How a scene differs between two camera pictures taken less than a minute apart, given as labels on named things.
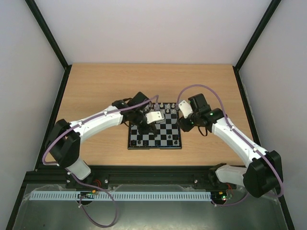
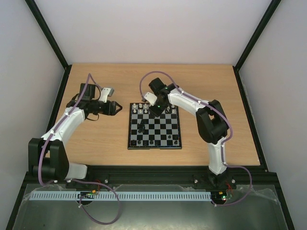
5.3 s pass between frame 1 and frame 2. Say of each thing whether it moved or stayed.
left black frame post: stayed
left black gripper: moved
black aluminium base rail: stayed
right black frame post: stayed
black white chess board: stayed
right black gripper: moved
